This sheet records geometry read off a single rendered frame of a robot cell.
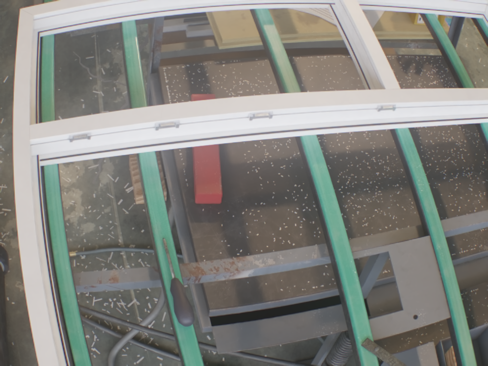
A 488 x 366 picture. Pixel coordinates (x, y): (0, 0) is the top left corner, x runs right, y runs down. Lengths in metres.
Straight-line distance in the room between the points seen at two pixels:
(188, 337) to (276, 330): 0.41
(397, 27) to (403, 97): 0.67
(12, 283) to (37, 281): 1.07
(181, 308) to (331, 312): 0.52
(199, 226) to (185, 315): 0.50
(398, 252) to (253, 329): 0.40
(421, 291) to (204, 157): 0.69
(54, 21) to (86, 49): 1.17
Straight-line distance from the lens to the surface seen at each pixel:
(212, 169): 2.02
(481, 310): 2.04
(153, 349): 2.44
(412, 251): 1.73
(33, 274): 1.52
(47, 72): 1.92
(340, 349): 2.04
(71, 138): 1.70
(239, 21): 2.36
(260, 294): 1.91
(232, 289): 1.91
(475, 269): 2.13
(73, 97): 3.00
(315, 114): 1.80
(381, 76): 1.89
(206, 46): 2.31
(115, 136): 1.73
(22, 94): 1.79
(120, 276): 1.64
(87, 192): 2.74
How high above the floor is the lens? 2.27
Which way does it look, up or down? 54 degrees down
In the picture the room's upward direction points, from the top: 9 degrees clockwise
